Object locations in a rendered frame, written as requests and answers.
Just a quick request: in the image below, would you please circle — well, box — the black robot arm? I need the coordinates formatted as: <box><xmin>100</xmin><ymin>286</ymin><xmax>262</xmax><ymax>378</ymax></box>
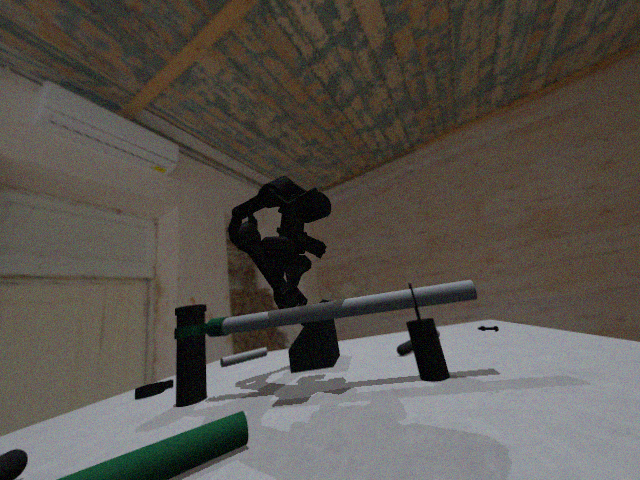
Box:
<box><xmin>228</xmin><ymin>176</ymin><xmax>331</xmax><ymax>309</ymax></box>

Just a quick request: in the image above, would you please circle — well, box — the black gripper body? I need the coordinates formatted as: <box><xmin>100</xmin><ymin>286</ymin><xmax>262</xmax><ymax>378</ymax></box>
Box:
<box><xmin>260</xmin><ymin>223</ymin><xmax>312</xmax><ymax>269</ymax></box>

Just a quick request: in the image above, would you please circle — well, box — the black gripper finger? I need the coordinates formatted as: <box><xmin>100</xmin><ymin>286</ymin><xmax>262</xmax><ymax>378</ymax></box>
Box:
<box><xmin>263</xmin><ymin>252</ymin><xmax>294</xmax><ymax>290</ymax></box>
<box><xmin>285</xmin><ymin>267</ymin><xmax>309</xmax><ymax>295</ymax></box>

